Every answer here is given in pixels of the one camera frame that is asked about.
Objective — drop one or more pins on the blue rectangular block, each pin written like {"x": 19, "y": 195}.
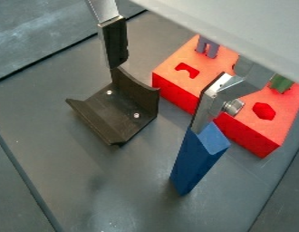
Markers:
{"x": 200, "y": 151}

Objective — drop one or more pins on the black curved holder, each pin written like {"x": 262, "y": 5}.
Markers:
{"x": 119, "y": 109}

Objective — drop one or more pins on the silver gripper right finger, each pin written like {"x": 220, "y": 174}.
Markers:
{"x": 220, "y": 96}

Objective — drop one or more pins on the grey-blue arch block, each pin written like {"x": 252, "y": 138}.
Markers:
{"x": 206, "y": 47}

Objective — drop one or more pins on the green star block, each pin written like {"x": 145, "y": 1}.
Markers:
{"x": 280, "y": 83}

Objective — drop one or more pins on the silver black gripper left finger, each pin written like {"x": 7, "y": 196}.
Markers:
{"x": 110, "y": 29}

